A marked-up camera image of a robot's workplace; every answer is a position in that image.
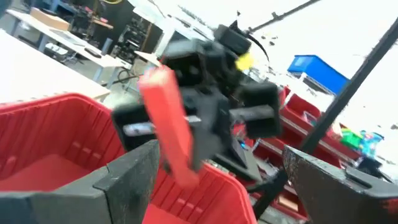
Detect yellow cable tie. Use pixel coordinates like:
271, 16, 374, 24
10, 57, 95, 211
234, 52, 255, 72

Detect green object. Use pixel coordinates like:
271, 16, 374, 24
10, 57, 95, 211
340, 128, 364, 150

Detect white background table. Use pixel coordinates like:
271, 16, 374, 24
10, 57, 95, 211
6, 9, 133, 88

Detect red storage bin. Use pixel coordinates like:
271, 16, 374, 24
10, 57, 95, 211
270, 183, 312, 222
279, 86, 323, 125
248, 123, 361, 169

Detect long red block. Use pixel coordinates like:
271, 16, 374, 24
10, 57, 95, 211
138, 65, 200, 189

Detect cyan object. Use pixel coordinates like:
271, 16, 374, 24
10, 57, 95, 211
360, 130, 385, 159

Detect red plastic bin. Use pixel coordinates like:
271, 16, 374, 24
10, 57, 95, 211
0, 93, 259, 224

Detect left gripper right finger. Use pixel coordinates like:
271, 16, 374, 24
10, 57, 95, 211
282, 144, 398, 224

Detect beige box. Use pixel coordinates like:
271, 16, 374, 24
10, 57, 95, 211
29, 6, 71, 31

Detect black open laptop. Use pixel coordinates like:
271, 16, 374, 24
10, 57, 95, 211
214, 138, 264, 183

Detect black equipment cabinet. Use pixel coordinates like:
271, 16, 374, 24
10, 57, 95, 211
110, 0, 162, 65

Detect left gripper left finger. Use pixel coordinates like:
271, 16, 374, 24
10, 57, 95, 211
0, 139, 161, 224

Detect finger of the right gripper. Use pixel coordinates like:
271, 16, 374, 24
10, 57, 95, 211
183, 90, 233, 171

